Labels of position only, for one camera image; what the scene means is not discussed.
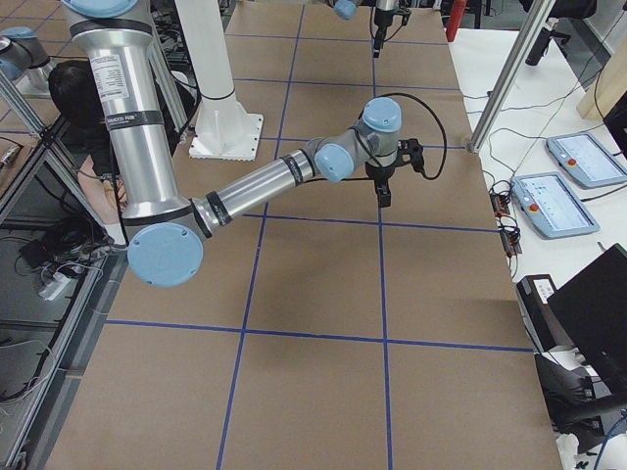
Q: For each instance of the white power strip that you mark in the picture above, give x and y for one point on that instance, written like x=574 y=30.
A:
x=54 y=287

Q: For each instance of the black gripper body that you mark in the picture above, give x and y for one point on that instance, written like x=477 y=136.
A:
x=381 y=173
x=382 y=23

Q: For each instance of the seated person black hair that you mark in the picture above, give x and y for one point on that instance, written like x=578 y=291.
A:
x=74 y=93

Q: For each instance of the far teach pendant tablet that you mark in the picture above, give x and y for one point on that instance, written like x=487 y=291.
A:
x=586 y=160

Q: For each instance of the grey aluminium frame post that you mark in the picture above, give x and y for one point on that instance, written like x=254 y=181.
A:
x=537 y=15

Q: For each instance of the teach pendant tablet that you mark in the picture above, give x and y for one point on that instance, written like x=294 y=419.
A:
x=586 y=160
x=552 y=207

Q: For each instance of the wooden board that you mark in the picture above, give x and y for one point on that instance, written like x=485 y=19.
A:
x=607 y=89

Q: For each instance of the third robot arm edge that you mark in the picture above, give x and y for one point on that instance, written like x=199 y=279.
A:
x=24 y=60

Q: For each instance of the red fire extinguisher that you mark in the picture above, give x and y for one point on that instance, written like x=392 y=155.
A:
x=456 y=15

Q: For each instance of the brown paper table cover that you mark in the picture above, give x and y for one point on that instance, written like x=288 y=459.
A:
x=322 y=332

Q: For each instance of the near teach pendant tablet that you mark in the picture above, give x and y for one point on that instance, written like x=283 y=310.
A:
x=552 y=207

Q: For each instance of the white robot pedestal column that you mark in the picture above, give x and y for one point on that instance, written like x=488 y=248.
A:
x=223 y=128

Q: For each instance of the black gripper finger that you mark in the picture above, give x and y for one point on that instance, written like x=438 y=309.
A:
x=383 y=193

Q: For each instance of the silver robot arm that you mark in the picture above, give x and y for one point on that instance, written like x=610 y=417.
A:
x=166 y=230

